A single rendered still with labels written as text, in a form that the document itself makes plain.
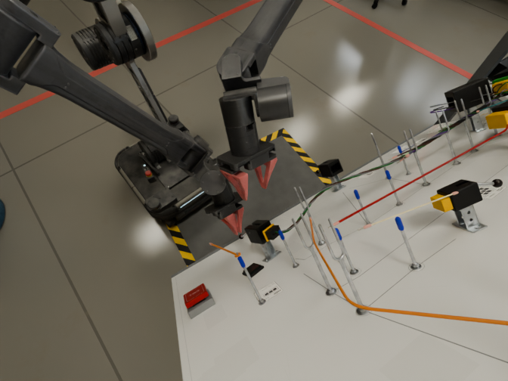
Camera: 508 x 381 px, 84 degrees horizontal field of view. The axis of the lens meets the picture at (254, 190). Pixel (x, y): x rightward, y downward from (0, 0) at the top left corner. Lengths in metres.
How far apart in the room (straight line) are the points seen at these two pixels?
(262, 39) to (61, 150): 2.26
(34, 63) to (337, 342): 0.55
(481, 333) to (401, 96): 2.65
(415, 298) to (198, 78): 2.64
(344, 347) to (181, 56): 2.99
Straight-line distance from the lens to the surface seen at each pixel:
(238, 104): 0.50
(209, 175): 0.62
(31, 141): 2.88
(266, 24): 0.62
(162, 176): 1.86
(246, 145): 0.52
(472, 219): 0.57
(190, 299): 0.63
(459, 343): 0.39
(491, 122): 0.82
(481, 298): 0.44
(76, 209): 2.30
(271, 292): 0.57
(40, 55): 0.52
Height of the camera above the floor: 1.74
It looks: 60 degrees down
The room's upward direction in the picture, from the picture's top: straight up
